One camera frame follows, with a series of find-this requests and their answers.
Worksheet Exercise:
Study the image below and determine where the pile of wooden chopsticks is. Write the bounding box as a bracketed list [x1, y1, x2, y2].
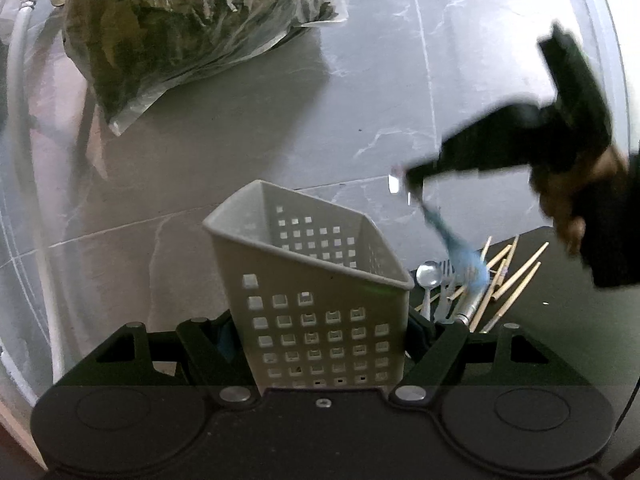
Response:
[414, 235, 551, 335]

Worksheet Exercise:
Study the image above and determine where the metal fork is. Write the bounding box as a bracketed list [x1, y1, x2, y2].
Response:
[435, 259, 461, 323]

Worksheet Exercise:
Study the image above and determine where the blue handled utensil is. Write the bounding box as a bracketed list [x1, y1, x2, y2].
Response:
[415, 195, 491, 291]

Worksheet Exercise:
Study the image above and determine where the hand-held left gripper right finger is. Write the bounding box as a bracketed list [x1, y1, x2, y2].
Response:
[391, 309, 586, 407]

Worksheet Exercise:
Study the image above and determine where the white flexible hose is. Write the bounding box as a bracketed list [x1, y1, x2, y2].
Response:
[5, 0, 67, 383]

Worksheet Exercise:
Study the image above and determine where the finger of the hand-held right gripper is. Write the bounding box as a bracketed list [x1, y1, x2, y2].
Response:
[405, 104, 540, 202]

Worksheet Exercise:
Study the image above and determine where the person's right hand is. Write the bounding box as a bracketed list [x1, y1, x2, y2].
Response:
[531, 151, 629, 256]

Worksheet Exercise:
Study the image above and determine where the metal spoon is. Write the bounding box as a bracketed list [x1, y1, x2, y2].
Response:
[415, 260, 445, 323]

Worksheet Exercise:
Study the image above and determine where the white perforated utensil basket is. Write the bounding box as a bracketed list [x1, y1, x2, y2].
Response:
[202, 180, 416, 392]

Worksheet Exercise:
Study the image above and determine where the plastic bag of dried greens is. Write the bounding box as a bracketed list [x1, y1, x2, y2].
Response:
[62, 0, 351, 137]

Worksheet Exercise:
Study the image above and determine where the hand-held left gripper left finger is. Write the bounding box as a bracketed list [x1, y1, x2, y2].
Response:
[60, 310, 261, 407]

